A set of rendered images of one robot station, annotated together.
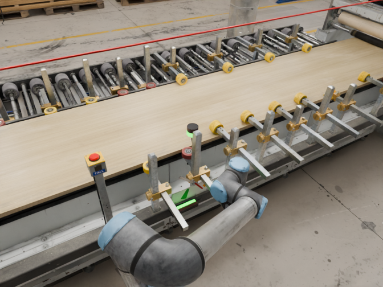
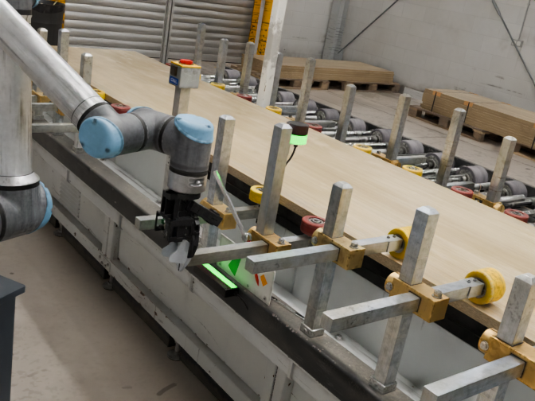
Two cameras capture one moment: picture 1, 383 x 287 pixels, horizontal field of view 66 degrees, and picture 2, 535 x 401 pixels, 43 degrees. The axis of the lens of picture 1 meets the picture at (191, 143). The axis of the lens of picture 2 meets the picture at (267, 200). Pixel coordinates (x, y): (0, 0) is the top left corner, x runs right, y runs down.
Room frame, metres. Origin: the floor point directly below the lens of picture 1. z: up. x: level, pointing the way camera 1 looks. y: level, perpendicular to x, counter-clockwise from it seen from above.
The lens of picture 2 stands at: (0.91, -1.73, 1.55)
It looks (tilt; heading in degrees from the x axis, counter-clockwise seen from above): 19 degrees down; 82
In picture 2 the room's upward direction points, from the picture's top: 10 degrees clockwise
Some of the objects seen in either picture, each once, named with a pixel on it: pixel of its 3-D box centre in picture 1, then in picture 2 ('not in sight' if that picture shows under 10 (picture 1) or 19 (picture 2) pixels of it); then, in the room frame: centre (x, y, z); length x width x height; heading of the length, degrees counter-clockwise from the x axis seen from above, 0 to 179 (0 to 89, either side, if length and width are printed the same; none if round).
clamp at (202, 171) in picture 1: (197, 174); (268, 243); (1.17, -0.04, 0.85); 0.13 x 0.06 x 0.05; 122
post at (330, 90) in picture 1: (320, 116); not in sight; (1.69, -0.87, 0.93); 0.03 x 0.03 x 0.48; 32
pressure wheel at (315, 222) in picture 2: (188, 157); (312, 238); (1.30, 0.02, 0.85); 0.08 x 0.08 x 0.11
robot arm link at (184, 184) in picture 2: not in sight; (187, 181); (0.93, -0.22, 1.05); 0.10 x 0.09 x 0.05; 122
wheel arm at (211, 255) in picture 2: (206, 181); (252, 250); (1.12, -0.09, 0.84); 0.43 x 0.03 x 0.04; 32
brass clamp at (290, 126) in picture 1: (296, 124); (515, 357); (1.57, -0.68, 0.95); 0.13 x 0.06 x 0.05; 122
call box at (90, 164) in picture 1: (96, 164); (184, 75); (0.89, 0.40, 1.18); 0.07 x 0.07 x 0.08; 32
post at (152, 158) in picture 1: (154, 187); (216, 193); (1.02, 0.18, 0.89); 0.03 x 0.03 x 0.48; 32
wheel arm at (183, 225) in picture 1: (165, 197); (205, 217); (1.00, 0.12, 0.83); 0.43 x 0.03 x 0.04; 32
